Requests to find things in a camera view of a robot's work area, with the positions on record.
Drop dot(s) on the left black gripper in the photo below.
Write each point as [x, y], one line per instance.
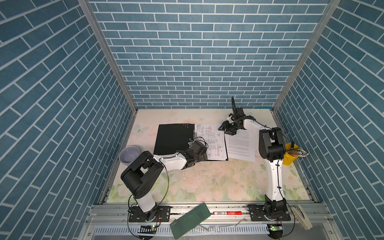
[203, 156]

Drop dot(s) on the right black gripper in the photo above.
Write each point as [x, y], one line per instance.
[225, 126]

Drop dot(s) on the technical drawing paper sheet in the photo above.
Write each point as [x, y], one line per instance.
[215, 139]

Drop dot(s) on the orange black file folder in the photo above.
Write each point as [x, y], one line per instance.
[174, 137]

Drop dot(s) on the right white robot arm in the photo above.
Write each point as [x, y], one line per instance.
[272, 150]

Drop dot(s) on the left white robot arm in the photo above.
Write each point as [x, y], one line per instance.
[140, 176]

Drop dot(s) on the red marker pen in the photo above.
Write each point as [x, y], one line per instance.
[228, 213]

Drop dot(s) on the yellow pen cup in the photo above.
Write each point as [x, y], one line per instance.
[288, 158]

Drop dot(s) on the grey ceramic mug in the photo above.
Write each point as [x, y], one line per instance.
[128, 155]

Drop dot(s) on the green board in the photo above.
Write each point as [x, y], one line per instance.
[189, 221]

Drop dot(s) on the beige stapler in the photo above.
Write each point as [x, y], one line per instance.
[302, 217]

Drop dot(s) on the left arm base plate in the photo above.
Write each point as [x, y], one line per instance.
[159, 214]

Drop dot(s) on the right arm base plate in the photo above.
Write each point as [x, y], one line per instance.
[260, 213]

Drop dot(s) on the aluminium front rail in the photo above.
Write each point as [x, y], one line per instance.
[117, 214]

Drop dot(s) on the aluminium corner frame post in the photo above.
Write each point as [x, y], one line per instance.
[318, 30]

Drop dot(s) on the left aluminium frame post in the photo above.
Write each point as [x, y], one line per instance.
[92, 20]

